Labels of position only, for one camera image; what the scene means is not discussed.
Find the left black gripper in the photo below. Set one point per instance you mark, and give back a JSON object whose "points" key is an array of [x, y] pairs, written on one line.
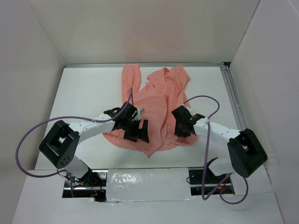
{"points": [[141, 133]]}

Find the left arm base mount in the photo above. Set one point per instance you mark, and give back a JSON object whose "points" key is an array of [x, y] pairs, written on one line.
{"points": [[94, 187]]}

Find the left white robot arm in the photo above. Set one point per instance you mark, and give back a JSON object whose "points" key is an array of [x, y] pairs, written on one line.
{"points": [[60, 143]]}

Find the salmon pink jacket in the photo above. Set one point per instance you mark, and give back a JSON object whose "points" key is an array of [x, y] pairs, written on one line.
{"points": [[163, 93]]}

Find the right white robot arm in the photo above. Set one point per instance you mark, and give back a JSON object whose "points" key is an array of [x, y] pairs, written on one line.
{"points": [[246, 154]]}

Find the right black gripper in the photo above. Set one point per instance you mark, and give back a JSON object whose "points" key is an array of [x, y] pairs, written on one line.
{"points": [[179, 133]]}

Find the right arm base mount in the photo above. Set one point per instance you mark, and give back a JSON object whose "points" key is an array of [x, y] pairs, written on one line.
{"points": [[211, 181]]}

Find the white foil cover panel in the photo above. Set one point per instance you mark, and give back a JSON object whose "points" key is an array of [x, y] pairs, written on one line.
{"points": [[147, 185]]}

